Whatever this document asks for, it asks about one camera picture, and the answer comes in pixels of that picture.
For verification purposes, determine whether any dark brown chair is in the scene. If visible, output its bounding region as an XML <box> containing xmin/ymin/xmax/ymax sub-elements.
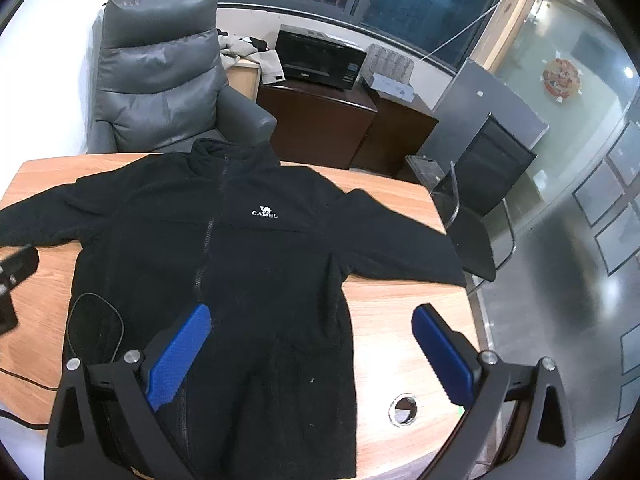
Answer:
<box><xmin>256</xmin><ymin>80</ymin><xmax>379</xmax><ymax>171</ymax></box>

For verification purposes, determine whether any metal table cable grommet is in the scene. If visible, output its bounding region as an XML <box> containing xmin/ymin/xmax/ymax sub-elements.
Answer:
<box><xmin>389</xmin><ymin>393</ymin><xmax>422</xmax><ymax>427</ymax></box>

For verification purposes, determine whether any light wooden cabinet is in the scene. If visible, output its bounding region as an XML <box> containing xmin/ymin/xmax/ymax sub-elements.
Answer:
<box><xmin>225</xmin><ymin>57</ymin><xmax>262</xmax><ymax>103</ymax></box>

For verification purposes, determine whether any round paper wall decoration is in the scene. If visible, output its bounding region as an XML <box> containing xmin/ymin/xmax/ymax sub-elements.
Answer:
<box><xmin>541</xmin><ymin>56</ymin><xmax>584</xmax><ymax>105</ymax></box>

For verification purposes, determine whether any grey metal cabinet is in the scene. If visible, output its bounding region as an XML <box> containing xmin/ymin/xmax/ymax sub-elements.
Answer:
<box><xmin>433</xmin><ymin>57</ymin><xmax>549</xmax><ymax>162</ymax></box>

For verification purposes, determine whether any grey leather armchair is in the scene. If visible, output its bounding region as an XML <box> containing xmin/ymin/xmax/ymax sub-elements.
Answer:
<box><xmin>85</xmin><ymin>0</ymin><xmax>278</xmax><ymax>156</ymax></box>

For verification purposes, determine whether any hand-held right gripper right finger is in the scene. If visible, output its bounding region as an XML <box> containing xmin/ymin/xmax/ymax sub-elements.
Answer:
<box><xmin>411</xmin><ymin>303</ymin><xmax>581</xmax><ymax>480</ymax></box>

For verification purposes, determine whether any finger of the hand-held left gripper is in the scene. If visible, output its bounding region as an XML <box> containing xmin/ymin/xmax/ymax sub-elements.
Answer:
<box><xmin>0</xmin><ymin>245</ymin><xmax>40</xmax><ymax>335</ymax></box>

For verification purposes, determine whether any row of framed pictures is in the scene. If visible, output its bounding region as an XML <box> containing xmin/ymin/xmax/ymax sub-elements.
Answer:
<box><xmin>571</xmin><ymin>119</ymin><xmax>640</xmax><ymax>423</ymax></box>

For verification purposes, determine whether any black chair with metal frame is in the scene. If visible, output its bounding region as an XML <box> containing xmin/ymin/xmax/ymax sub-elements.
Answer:
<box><xmin>431</xmin><ymin>114</ymin><xmax>537</xmax><ymax>292</ymax></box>

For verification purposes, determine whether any black microwave oven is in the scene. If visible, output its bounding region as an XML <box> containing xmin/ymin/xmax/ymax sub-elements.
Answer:
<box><xmin>275</xmin><ymin>29</ymin><xmax>368</xmax><ymax>92</ymax></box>

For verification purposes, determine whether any black cable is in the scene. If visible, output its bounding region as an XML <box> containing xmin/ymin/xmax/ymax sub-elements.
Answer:
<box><xmin>0</xmin><ymin>292</ymin><xmax>126</xmax><ymax>428</ymax></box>

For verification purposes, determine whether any brown wooden cabinet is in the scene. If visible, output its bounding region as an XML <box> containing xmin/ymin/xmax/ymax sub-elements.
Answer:
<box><xmin>350</xmin><ymin>94</ymin><xmax>440</xmax><ymax>177</ymax></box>

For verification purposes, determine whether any pile of grey white clothes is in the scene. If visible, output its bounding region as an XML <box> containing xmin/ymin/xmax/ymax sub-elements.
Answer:
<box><xmin>217</xmin><ymin>30</ymin><xmax>287</xmax><ymax>85</ymax></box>

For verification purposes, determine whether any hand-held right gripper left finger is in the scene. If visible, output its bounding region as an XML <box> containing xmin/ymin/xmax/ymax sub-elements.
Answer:
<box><xmin>44</xmin><ymin>302</ymin><xmax>213</xmax><ymax>480</ymax></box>

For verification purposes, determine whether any black fleece jacket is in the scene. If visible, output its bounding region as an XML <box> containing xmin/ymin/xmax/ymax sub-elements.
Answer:
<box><xmin>0</xmin><ymin>137</ymin><xmax>497</xmax><ymax>480</ymax></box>

